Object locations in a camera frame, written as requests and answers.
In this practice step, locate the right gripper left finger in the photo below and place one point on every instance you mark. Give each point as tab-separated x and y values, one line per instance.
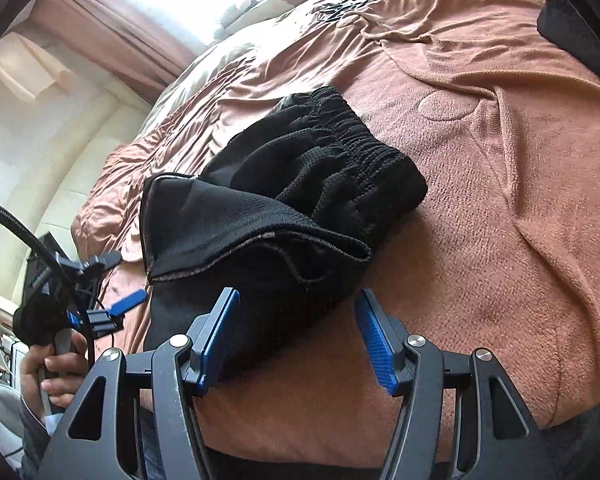
185	366

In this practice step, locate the cream padded headboard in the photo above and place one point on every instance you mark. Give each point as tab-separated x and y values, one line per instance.
50	194

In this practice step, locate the beige hanging cloth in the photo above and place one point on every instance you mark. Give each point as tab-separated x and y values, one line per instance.
27	69

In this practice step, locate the black pants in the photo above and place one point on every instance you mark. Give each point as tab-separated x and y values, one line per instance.
289	214

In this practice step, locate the brown bed blanket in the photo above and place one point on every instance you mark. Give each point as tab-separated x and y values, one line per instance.
504	252

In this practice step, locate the person left hand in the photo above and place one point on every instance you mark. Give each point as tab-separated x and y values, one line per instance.
58	375

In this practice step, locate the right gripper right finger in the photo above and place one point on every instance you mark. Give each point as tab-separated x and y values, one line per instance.
410	368

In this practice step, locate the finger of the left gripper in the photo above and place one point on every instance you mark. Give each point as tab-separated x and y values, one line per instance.
91	268
105	321

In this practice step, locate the beige duvet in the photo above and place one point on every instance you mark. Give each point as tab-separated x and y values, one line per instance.
259	41

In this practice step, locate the black clothes hangers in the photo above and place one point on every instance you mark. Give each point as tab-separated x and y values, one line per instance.
333	11

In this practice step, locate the pink curtain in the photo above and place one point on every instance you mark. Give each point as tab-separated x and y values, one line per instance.
118	38

